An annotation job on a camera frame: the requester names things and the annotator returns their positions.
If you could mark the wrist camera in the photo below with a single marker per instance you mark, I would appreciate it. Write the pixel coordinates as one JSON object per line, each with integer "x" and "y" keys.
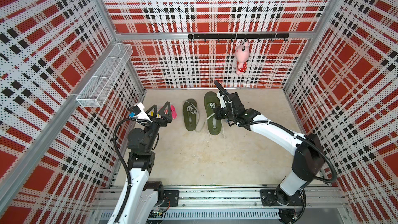
{"x": 138, "y": 114}
{"x": 221, "y": 96}

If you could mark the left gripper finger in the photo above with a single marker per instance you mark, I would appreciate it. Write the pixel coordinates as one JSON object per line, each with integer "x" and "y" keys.
{"x": 165, "y": 112}
{"x": 152, "y": 112}

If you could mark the pink hanging plush toy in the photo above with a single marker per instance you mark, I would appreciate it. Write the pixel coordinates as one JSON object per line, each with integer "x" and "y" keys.
{"x": 241, "y": 55}

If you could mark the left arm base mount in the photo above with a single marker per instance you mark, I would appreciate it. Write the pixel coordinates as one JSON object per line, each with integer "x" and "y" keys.
{"x": 169, "y": 199}

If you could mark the green shoe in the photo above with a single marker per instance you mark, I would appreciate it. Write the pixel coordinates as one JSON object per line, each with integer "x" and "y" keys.
{"x": 190, "y": 114}
{"x": 211, "y": 101}

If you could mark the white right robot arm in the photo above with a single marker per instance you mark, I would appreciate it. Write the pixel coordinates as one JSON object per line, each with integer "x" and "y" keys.
{"x": 309, "y": 160}

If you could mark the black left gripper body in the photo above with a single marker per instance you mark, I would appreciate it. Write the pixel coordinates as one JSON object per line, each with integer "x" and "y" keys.
{"x": 156, "y": 124}

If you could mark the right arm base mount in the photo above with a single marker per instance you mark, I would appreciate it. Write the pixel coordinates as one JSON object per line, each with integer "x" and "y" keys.
{"x": 277, "y": 197}

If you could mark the white penguin plush toy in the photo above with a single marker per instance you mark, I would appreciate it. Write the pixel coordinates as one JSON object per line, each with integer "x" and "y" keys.
{"x": 173, "y": 112}

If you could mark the white wire mesh basket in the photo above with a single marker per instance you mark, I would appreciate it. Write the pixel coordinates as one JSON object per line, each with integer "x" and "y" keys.
{"x": 111, "y": 64}

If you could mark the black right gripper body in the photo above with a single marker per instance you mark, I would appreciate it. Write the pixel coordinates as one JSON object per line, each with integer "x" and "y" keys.
{"x": 222, "y": 113}

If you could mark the black hook rail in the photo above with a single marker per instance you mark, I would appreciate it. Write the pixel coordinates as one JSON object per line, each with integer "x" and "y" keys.
{"x": 232, "y": 36}

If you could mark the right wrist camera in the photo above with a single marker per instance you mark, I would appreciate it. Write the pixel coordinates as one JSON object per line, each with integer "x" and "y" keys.
{"x": 221, "y": 96}

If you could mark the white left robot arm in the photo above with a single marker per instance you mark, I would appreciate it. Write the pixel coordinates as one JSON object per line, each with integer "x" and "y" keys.
{"x": 139, "y": 196}

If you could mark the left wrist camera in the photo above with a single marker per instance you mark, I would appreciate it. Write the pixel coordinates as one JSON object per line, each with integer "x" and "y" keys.
{"x": 138, "y": 114}

